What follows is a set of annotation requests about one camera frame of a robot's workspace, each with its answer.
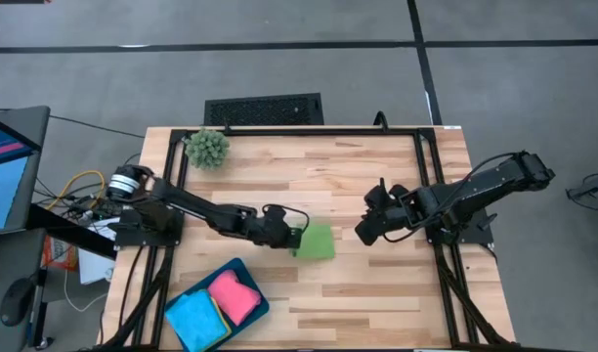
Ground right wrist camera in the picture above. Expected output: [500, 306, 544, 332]
[364, 178, 396, 211]

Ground black computer mouse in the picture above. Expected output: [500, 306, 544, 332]
[0, 277, 32, 328]

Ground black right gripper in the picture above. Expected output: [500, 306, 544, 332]
[356, 195, 420, 247]

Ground black metal table frame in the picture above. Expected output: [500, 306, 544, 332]
[91, 125, 518, 352]

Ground yellow cable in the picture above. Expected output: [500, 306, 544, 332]
[58, 169, 107, 211]

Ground orange packet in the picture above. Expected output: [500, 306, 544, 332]
[41, 236, 80, 273]

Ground black desk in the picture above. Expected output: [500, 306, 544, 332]
[0, 202, 119, 352]

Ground blue microfiber towel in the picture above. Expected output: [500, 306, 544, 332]
[165, 288, 230, 352]

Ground thin black floor cable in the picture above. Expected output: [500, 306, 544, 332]
[48, 114, 147, 140]

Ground teal plastic tray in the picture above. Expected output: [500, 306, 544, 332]
[164, 257, 271, 352]

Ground black cable loop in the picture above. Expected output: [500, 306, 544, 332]
[373, 110, 391, 134]

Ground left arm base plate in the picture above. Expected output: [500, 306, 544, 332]
[113, 207, 186, 248]

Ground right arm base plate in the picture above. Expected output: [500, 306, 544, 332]
[424, 204, 495, 245]

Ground grey floor stand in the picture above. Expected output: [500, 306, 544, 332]
[565, 170, 598, 214]

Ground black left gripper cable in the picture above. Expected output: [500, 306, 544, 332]
[262, 203, 311, 234]

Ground computer monitor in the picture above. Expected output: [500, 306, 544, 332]
[0, 106, 52, 237]

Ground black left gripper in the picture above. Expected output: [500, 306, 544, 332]
[252, 205, 304, 250]

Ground small potted green plant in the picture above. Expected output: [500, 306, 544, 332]
[184, 126, 231, 171]

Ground green microfiber towel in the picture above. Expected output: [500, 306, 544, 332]
[291, 223, 337, 261]

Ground pink microfiber towel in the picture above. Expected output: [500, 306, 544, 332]
[206, 269, 263, 328]

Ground white papers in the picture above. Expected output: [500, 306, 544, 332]
[77, 218, 118, 286]

